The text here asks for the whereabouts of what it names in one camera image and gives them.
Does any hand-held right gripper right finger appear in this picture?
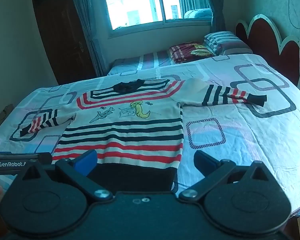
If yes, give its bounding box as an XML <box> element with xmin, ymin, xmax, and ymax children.
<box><xmin>178</xmin><ymin>150</ymin><xmax>274</xmax><ymax>202</ymax></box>

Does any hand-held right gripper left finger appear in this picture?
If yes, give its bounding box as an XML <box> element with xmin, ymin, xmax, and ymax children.
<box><xmin>15</xmin><ymin>149</ymin><xmax>113</xmax><ymax>202</ymax></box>

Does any striped knit sweater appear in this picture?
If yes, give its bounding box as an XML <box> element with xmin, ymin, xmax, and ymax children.
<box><xmin>19</xmin><ymin>79</ymin><xmax>268</xmax><ymax>193</ymax></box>

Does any bed with square-patterned sheet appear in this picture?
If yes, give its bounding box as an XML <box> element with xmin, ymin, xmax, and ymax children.
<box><xmin>0</xmin><ymin>54</ymin><xmax>300</xmax><ymax>217</ymax></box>

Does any folded red blanket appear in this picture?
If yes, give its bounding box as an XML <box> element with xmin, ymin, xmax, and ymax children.
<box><xmin>169</xmin><ymin>42</ymin><xmax>215</xmax><ymax>64</ymax></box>

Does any bed with striped sheet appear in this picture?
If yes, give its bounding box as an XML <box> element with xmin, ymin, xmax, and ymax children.
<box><xmin>107</xmin><ymin>47</ymin><xmax>254</xmax><ymax>77</ymax></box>

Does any striped pillow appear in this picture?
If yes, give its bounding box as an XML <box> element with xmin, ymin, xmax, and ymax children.
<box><xmin>220</xmin><ymin>41</ymin><xmax>251</xmax><ymax>55</ymax></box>
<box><xmin>203</xmin><ymin>31</ymin><xmax>240</xmax><ymax>54</ymax></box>

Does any red scalloped headboard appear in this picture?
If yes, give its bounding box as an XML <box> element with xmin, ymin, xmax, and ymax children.
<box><xmin>235</xmin><ymin>14</ymin><xmax>300</xmax><ymax>90</ymax></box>

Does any dark brown wardrobe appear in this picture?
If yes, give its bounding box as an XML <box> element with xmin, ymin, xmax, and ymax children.
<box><xmin>31</xmin><ymin>0</ymin><xmax>97</xmax><ymax>85</ymax></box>

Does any blue curtain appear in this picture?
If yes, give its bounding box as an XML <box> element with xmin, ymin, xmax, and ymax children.
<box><xmin>176</xmin><ymin>0</ymin><xmax>227</xmax><ymax>33</ymax></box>
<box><xmin>67</xmin><ymin>0</ymin><xmax>108</xmax><ymax>77</ymax></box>

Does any blue quilt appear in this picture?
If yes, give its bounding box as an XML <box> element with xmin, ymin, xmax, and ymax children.
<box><xmin>184</xmin><ymin>8</ymin><xmax>213</xmax><ymax>19</ymax></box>

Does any sliding window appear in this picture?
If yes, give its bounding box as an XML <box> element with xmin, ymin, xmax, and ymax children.
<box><xmin>101</xmin><ymin>0</ymin><xmax>213</xmax><ymax>30</ymax></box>

